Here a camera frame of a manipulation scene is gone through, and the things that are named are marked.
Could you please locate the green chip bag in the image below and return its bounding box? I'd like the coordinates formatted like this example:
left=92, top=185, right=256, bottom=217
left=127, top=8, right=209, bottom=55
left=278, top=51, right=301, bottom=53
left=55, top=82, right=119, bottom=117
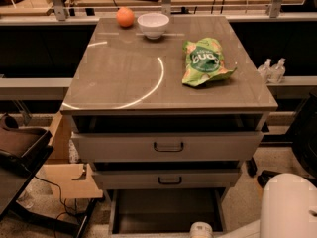
left=182, top=38, right=236, bottom=87

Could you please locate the white bowl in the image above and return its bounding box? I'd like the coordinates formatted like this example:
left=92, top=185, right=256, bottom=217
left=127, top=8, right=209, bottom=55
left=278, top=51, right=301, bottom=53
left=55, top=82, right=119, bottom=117
left=137, top=13, right=169, bottom=40

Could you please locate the black floor cable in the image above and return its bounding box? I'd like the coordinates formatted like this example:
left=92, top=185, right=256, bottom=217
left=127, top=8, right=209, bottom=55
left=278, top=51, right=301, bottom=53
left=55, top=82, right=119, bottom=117
left=34, top=174, right=87, bottom=238

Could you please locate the clear pump bottle left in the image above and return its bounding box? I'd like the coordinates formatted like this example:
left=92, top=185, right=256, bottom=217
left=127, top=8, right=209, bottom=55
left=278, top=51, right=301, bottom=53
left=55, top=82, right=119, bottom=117
left=258, top=59, right=271, bottom=82

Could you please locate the grey top drawer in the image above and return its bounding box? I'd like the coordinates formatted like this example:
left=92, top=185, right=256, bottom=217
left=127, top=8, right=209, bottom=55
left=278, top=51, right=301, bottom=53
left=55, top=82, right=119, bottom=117
left=70, top=114, right=270, bottom=163

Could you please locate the orange fruit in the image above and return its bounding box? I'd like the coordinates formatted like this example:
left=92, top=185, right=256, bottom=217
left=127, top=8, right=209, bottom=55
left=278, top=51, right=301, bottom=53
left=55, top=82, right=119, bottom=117
left=116, top=7, right=135, bottom=28

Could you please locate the grey drawer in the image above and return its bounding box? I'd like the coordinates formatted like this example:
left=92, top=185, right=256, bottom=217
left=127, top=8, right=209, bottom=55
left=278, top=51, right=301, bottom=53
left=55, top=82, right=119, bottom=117
left=109, top=188, right=226, bottom=237
left=70, top=114, right=270, bottom=163
left=92, top=161, right=240, bottom=190

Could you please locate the black office chair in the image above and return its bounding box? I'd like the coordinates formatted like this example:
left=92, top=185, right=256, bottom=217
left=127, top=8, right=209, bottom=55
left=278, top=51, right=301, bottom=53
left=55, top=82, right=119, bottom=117
left=260, top=87, right=317, bottom=186

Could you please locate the grey middle drawer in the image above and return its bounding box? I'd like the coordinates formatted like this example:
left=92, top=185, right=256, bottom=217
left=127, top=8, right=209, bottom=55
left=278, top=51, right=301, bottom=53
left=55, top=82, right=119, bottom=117
left=92, top=161, right=240, bottom=190

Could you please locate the black tray cart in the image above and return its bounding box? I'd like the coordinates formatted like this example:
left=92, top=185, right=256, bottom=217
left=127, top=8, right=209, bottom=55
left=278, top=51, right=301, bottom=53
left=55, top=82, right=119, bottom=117
left=0, top=113, right=97, bottom=238

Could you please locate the clear pump bottle right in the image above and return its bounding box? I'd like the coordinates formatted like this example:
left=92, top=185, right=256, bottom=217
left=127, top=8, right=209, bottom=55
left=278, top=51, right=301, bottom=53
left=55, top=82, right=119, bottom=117
left=268, top=58, right=285, bottom=83

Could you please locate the cardboard box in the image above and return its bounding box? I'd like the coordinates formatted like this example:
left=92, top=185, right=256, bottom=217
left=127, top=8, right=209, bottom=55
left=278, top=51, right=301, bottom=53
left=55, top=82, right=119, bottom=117
left=44, top=112, right=103, bottom=199

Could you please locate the grey bottom drawer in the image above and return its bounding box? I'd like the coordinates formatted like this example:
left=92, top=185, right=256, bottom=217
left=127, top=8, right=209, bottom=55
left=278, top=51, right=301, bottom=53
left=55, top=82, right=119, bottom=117
left=109, top=188, right=226, bottom=237

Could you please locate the white foam-padded gripper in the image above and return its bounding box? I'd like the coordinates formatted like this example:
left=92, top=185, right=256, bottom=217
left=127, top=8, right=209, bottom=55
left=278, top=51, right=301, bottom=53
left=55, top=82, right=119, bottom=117
left=189, top=222, right=213, bottom=238

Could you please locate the clear pump bottle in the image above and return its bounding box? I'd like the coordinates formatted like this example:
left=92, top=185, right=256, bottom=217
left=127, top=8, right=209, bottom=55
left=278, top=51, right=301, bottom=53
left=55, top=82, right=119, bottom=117
left=258, top=59, right=271, bottom=82
left=268, top=58, right=285, bottom=83

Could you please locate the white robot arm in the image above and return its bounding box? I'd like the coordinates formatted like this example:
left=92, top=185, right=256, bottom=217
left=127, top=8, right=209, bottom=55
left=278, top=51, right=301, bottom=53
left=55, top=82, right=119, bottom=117
left=189, top=174, right=317, bottom=238

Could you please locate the grey drawer cabinet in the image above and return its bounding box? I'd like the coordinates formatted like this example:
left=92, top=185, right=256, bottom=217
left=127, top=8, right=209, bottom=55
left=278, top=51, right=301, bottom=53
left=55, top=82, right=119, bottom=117
left=59, top=15, right=278, bottom=203

